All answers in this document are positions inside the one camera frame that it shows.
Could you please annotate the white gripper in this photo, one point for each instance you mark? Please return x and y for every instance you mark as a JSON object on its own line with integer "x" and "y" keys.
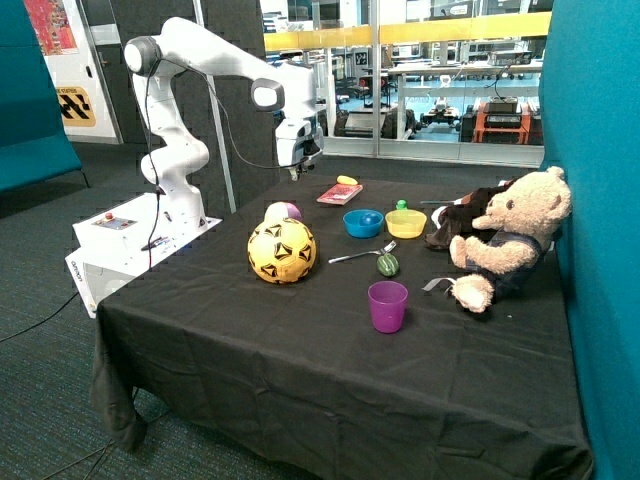
{"x": 299, "y": 144}

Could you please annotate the yellow black soccer ball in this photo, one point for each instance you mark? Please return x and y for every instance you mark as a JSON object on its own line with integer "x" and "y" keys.
{"x": 282, "y": 251}

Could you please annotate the small blue ball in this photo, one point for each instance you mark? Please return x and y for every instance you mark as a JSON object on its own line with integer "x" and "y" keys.
{"x": 369, "y": 219}

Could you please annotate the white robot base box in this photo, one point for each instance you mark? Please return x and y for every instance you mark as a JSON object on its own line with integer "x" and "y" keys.
{"x": 109, "y": 254}

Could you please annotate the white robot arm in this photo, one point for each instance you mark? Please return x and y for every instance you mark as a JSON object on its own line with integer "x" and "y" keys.
{"x": 183, "y": 45}

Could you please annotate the pastel multicolour soft ball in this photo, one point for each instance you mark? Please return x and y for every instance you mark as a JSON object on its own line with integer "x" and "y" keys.
{"x": 282, "y": 210}

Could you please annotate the yellow toy lemon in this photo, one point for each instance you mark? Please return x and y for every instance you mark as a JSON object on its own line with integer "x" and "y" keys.
{"x": 346, "y": 180}

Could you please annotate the red book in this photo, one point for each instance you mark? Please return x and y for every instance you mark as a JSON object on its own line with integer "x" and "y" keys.
{"x": 339, "y": 194}

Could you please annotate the blue plastic bowl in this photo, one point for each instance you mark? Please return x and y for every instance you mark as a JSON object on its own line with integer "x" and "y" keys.
{"x": 354, "y": 229}

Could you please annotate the yellow plastic bowl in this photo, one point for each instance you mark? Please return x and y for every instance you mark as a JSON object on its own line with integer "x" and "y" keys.
{"x": 405, "y": 223}

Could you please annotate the silver metal fork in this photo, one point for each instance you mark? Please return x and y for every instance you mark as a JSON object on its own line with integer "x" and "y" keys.
{"x": 384, "y": 250}

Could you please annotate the green toy pepper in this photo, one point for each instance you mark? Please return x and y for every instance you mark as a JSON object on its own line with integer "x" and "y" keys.
{"x": 388, "y": 265}

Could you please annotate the black marker pen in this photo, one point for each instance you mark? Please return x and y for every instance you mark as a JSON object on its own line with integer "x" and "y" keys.
{"x": 154, "y": 243}

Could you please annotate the purple plastic cup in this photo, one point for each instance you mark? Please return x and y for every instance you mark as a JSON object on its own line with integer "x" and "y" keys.
{"x": 387, "y": 303}

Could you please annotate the dark brown cloth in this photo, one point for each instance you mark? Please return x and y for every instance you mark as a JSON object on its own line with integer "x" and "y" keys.
{"x": 456, "y": 219}

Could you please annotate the black tablecloth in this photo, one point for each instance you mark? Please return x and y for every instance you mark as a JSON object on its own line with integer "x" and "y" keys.
{"x": 296, "y": 372}

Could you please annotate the yellow black sign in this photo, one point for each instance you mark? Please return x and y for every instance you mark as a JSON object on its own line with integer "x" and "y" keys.
{"x": 75, "y": 107}

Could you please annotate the beige teddy bear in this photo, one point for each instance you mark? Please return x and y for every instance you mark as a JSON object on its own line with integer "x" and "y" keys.
{"x": 525, "y": 219}

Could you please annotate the teal sofa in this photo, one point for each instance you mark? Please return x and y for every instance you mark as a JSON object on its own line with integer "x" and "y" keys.
{"x": 34, "y": 146}

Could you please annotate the red poster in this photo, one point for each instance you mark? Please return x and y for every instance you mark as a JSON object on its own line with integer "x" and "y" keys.
{"x": 51, "y": 25}

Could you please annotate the teal partition panel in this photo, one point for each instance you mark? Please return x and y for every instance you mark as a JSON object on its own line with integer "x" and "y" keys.
{"x": 589, "y": 95}

